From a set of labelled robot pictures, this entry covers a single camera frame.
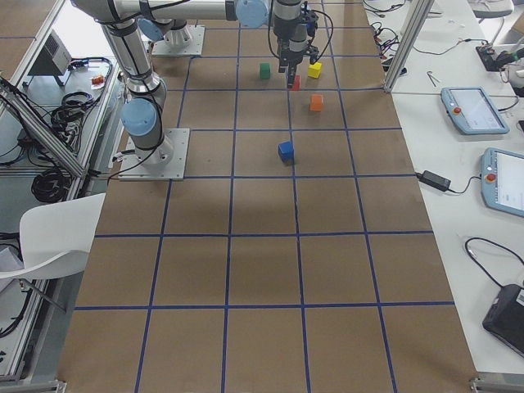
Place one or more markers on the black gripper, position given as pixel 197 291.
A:
pixel 291 51

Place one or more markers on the black power adapter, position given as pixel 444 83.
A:
pixel 433 180

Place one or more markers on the grey control box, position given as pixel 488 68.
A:
pixel 53 60

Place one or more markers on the lower teach pendant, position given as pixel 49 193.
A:
pixel 502 180

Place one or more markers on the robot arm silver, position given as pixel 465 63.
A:
pixel 157 18
pixel 141 116

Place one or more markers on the yellow wooden block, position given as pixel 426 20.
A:
pixel 315 70

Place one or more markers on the red wooden block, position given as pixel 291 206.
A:
pixel 296 84

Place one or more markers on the black tablet device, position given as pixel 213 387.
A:
pixel 504 319

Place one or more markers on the teach pendant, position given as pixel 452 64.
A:
pixel 472 112
pixel 502 180

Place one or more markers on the aluminium frame post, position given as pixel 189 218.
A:
pixel 412 26

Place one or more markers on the green wooden block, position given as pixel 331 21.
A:
pixel 264 71

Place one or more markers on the white chair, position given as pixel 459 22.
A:
pixel 55 240

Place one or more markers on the orange wooden block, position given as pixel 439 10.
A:
pixel 316 103

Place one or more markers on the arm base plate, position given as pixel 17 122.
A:
pixel 184 42
pixel 167 162

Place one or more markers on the upper teach pendant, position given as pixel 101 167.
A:
pixel 472 112

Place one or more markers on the blue wooden block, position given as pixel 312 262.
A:
pixel 286 152

